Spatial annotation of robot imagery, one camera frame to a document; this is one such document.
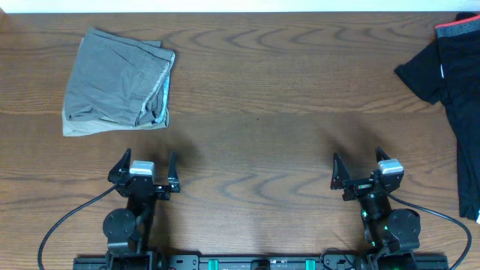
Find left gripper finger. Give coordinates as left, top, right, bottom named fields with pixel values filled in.
left=110, top=148, right=131, bottom=173
left=167, top=151, right=179, bottom=187

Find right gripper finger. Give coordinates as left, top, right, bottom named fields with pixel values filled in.
left=375, top=146, right=391, bottom=162
left=330, top=152, right=351, bottom=190

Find black pants red waistband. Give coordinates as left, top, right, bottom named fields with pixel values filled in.
left=435, top=13, right=479, bottom=223

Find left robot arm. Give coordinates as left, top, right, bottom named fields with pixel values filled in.
left=103, top=149, right=181, bottom=270

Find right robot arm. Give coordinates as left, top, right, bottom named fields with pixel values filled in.
left=330, top=147, right=421, bottom=269

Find folded grey shorts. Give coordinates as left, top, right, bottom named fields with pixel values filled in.
left=61, top=28, right=176, bottom=137

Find black t-shirt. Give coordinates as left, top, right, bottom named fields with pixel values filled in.
left=394, top=41, right=446, bottom=104

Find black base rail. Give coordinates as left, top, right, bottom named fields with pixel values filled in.
left=73, top=252, right=449, bottom=270

